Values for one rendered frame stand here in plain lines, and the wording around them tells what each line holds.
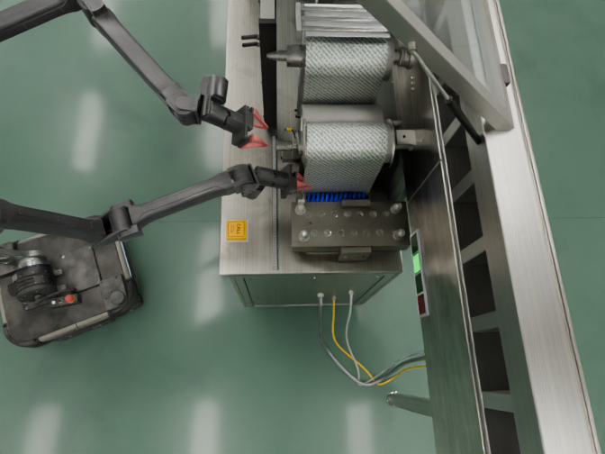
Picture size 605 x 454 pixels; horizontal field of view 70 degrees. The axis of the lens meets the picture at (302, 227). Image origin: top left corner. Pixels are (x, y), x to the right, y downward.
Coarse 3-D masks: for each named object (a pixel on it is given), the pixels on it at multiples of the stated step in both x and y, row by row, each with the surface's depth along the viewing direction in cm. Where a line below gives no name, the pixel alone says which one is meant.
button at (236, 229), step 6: (228, 222) 154; (234, 222) 155; (240, 222) 155; (246, 222) 155; (228, 228) 154; (234, 228) 154; (240, 228) 154; (246, 228) 155; (228, 234) 153; (234, 234) 153; (240, 234) 153; (246, 234) 155; (228, 240) 154; (234, 240) 155; (240, 240) 155
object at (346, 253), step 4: (344, 248) 144; (348, 248) 144; (352, 248) 144; (356, 248) 144; (360, 248) 144; (364, 248) 144; (368, 248) 144; (340, 252) 145; (344, 252) 143; (348, 252) 143; (352, 252) 143; (356, 252) 144; (360, 252) 144; (364, 252) 144; (368, 252) 144; (340, 256) 147; (344, 256) 147; (348, 256) 148; (352, 256) 148; (356, 256) 148; (360, 256) 148; (364, 256) 147; (340, 260) 153; (344, 260) 154; (348, 260) 154
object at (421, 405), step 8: (400, 200) 200; (392, 392) 225; (392, 400) 218; (400, 400) 204; (408, 400) 191; (416, 400) 180; (424, 400) 170; (400, 408) 205; (408, 408) 191; (416, 408) 180; (424, 408) 170
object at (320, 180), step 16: (304, 176) 136; (320, 176) 137; (336, 176) 137; (352, 176) 138; (368, 176) 138; (304, 192) 149; (320, 192) 149; (336, 192) 150; (352, 192) 150; (368, 192) 150
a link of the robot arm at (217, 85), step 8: (208, 80) 114; (216, 80) 113; (224, 80) 114; (200, 88) 113; (208, 88) 113; (216, 88) 112; (224, 88) 114; (184, 96) 110; (200, 96) 112; (224, 96) 114; (176, 104) 109; (184, 104) 109; (192, 104) 109; (200, 104) 113; (200, 112) 114; (200, 120) 115
